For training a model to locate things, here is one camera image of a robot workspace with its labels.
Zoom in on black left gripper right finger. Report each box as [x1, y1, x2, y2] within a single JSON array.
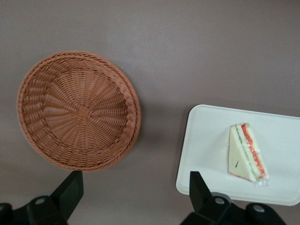
[[181, 171, 233, 225]]

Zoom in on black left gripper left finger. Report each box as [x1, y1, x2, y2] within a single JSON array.
[[27, 171, 84, 225]]

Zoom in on triangular sandwich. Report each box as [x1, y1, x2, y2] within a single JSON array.
[[227, 122, 270, 188]]

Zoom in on white rectangular tray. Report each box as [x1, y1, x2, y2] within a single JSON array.
[[175, 104, 300, 207]]

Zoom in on brown round wicker basket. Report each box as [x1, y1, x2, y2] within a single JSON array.
[[16, 51, 142, 173]]

